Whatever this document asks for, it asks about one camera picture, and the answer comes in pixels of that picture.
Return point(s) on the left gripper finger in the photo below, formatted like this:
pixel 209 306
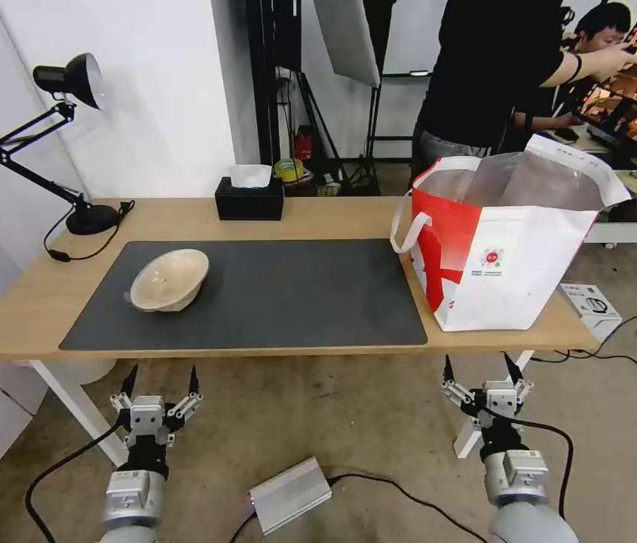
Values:
pixel 123 400
pixel 191 403

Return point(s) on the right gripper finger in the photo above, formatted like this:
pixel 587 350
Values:
pixel 456 390
pixel 523 389

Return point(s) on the red and white takeout bag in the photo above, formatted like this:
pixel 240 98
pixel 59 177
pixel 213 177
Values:
pixel 516 266

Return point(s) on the white cardboard product box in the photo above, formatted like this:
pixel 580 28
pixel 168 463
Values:
pixel 592 308

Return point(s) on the beige disposable bowl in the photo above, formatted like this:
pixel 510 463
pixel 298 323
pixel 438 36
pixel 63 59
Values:
pixel 168 280

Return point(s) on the silver metal power box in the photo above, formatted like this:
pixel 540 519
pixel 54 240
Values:
pixel 290 495

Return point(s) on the dark grey desk mat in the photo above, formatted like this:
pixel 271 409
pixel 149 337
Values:
pixel 295 294

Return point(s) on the black tissue box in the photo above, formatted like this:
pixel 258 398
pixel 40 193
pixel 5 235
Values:
pixel 247 203

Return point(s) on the wooden table with white legs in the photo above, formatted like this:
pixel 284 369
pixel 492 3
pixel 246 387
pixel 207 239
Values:
pixel 324 220

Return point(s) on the white tissue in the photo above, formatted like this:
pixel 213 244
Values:
pixel 249 175

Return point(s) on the yellow green tape roll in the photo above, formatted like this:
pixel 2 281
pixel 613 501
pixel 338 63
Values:
pixel 289 171

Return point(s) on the black computer mouse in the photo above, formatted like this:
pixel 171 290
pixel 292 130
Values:
pixel 567 134

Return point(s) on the red canister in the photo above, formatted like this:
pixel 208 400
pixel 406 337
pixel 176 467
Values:
pixel 304 146

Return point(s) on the black light stand tripod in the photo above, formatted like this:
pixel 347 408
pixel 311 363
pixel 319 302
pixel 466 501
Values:
pixel 307 113

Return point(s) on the computer monitor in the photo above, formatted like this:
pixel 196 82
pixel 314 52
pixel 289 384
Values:
pixel 635 90

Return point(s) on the standing person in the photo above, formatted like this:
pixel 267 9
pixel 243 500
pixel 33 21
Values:
pixel 482 68

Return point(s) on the black articulated desk lamp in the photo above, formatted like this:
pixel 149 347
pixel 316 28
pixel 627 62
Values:
pixel 85 73

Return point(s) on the white softbox panel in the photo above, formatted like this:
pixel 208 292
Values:
pixel 349 39

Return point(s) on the seated person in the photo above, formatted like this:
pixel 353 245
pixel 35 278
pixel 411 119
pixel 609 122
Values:
pixel 601 28

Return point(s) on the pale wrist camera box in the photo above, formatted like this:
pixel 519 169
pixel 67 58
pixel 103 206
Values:
pixel 502 400
pixel 147 418

